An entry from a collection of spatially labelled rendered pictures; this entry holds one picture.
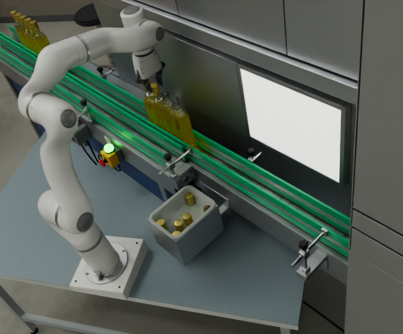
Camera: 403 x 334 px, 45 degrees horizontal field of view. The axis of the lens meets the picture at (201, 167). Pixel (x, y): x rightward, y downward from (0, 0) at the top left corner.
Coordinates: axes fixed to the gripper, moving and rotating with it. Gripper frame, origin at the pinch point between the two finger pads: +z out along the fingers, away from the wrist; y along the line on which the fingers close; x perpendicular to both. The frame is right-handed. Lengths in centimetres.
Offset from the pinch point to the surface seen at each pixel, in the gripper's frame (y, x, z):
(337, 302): -16, 76, 102
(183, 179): 11.6, 21.1, 31.1
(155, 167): 15.3, 8.0, 29.6
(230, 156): -3.7, 34.4, 22.8
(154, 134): 6.2, -0.7, 22.0
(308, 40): -16, 64, -31
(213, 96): -12.3, 20.3, 5.3
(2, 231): 75, -48, 58
